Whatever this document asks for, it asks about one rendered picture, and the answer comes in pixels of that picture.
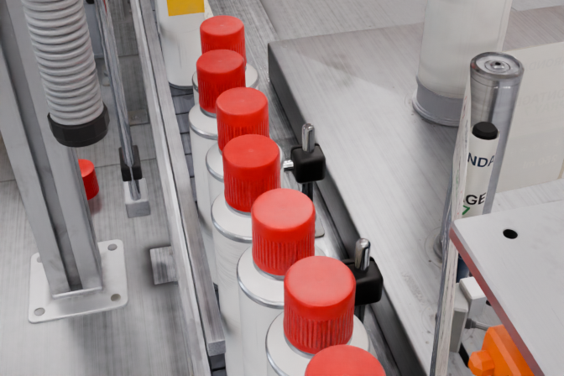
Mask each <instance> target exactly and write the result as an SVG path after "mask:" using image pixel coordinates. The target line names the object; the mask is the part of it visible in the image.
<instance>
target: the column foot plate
mask: <svg viewBox="0 0 564 376"><path fill-rule="evenodd" d="M98 247H99V251H100V255H101V258H102V284H103V291H100V292H96V293H90V294H86V295H78V296H72V297H68V298H63V299H58V300H54V299H53V296H52V294H51V291H50V287H49V284H48V280H47V278H46V275H45V272H44V267H43V264H42V262H41V259H40V256H39V253H36V254H34V255H33V256H32V257H31V263H30V280H29V313H28V319H29V322H30V323H33V324H37V323H41V322H47V321H54V320H59V319H64V318H68V317H73V316H81V315H86V314H91V313H95V312H100V311H108V310H113V309H117V308H122V307H124V306H126V305H127V304H128V287H127V278H126V269H125V260H124V251H123V242H122V241H121V240H118V239H115V240H110V241H105V242H99V243H98Z"/></svg>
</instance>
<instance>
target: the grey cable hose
mask: <svg viewBox="0 0 564 376"><path fill-rule="evenodd" d="M21 3H22V4H23V11H24V12H25V18H26V20H27V25H28V29H29V35H30V37H31V42H32V45H33V49H34V53H35V58H36V60H37V66H38V68H39V74H40V78H41V82H42V84H43V88H44V94H45V96H46V101H47V104H48V108H49V113H48V115H47V118H48V121H49V125H50V130H51V132H52V133H53V135H54V137H55V138H56V140H57V141H58V142H59V143H60V144H62V145H65V146H67V147H72V148H80V147H86V146H89V145H92V144H95V143H97V142H99V141H100V140H102V139H103V138H104V137H105V136H106V135H107V132H108V124H109V122H110V119H109V114H108V110H107V106H106V105H105V103H104V102H103V100H102V95H101V90H100V85H99V81H98V76H97V68H96V64H95V61H94V54H93V52H92V47H91V38H90V36H89V35H90V34H89V30H88V25H87V21H86V14H85V8H84V5H83V0H21Z"/></svg>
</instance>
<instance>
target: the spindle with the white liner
mask: <svg viewBox="0 0 564 376"><path fill-rule="evenodd" d="M512 1H513V0H427V6H426V15H425V22H424V31H423V39H422V44H421V49H420V64H419V69H418V70H417V72H416V77H415V78H416V82H417V84H418V87H417V89H416V90H415V91H414V93H413V96H412V104H413V107H414V108H415V110H416V111H417V112H418V113H419V114H420V115H421V116H423V117H424V118H426V119H428V120H430V121H432V122H434V123H439V124H442V125H447V126H453V127H459V123H460V117H461V113H462V104H463V99H464V94H465V90H466V84H467V76H468V72H469V66H470V62H471V60H472V58H473V57H474V56H476V55H479V54H481V53H484V52H500V51H502V48H503V43H504V37H505V35H506V30H507V26H508V21H509V12H510V8H511V4H512Z"/></svg>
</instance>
